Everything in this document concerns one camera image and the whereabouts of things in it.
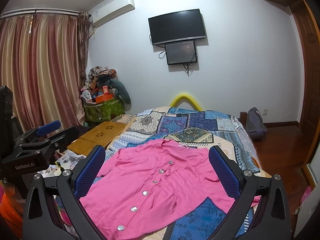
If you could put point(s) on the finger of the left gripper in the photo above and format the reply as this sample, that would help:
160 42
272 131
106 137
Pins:
38 132

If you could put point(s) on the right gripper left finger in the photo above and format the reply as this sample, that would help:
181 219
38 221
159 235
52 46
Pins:
41 219

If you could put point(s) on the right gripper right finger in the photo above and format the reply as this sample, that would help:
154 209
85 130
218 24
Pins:
271 219

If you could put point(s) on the pink button-up cardigan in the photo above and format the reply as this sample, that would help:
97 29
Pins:
143 189

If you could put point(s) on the pile of patterned clothes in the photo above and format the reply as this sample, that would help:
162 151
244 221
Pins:
97 74

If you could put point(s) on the scattered papers beside bed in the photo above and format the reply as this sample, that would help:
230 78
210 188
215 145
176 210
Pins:
67 161

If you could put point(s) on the green fabric storage box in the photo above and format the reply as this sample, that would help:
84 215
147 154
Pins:
104 111

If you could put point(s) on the patchwork patterned bedspread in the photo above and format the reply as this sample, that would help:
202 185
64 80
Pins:
197 129

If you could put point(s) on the orange box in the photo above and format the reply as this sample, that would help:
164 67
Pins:
103 98

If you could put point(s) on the pink beige striped curtain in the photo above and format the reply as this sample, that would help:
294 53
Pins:
43 63

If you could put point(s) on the purple grey backpack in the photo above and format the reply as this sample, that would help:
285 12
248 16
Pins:
255 127

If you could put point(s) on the brown wooden door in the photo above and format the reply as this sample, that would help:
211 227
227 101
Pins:
308 29

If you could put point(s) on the white wall socket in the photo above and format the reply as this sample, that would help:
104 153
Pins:
264 111

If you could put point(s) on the white wall air conditioner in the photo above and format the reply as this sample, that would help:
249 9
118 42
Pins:
107 11

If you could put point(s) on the small black wall monitor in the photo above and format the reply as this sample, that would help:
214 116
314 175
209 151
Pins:
181 52

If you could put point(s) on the large black wall television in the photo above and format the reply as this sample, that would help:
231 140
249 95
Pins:
177 26

